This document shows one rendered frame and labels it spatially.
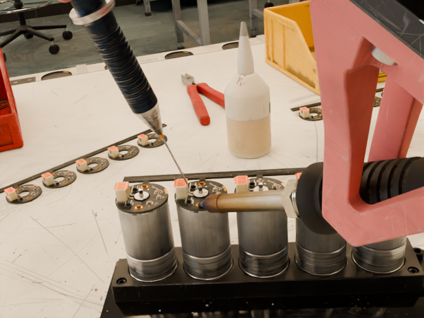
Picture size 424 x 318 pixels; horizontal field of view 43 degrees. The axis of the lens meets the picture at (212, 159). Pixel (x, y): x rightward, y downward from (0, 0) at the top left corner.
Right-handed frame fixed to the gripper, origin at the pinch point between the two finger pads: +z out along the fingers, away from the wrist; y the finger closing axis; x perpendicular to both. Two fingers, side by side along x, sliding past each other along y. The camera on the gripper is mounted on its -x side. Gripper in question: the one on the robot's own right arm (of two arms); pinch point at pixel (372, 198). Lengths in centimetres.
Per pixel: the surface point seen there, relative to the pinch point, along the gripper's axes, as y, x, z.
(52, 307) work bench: 5.5, -8.2, 16.0
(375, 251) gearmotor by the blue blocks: -5.5, 0.8, 7.3
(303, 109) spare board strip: -21.0, -12.4, 17.4
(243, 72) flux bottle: -13.4, -14.6, 12.1
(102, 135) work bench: -8.0, -22.1, 23.6
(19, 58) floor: -116, -234, 224
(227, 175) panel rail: -2.7, -6.5, 8.0
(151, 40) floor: -186, -197, 204
